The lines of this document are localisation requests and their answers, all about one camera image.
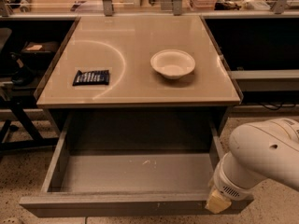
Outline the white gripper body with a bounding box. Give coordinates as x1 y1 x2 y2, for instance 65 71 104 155
211 160 253 201

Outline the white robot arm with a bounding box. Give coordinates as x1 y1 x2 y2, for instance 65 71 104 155
206 118 299 214

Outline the dark blue snack packet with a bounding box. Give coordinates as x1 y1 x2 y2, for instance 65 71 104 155
73 70 110 86

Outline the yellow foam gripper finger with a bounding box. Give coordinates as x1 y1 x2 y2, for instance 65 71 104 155
205 186 232 214

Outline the dark box on shelf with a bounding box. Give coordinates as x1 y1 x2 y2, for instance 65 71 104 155
21 41 59 61

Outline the metal frame post middle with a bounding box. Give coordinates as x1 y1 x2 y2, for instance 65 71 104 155
172 0 185 16

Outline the metal frame post left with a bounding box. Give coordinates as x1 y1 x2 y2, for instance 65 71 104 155
99 0 114 17

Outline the grey drawer cabinet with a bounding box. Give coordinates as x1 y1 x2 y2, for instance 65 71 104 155
33 14 244 154

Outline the black chair base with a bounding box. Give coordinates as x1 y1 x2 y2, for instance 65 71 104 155
0 51 59 152

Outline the white bowl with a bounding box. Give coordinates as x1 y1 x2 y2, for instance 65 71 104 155
150 49 195 79

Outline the grey top drawer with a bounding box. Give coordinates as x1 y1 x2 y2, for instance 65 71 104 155
19 110 255 218

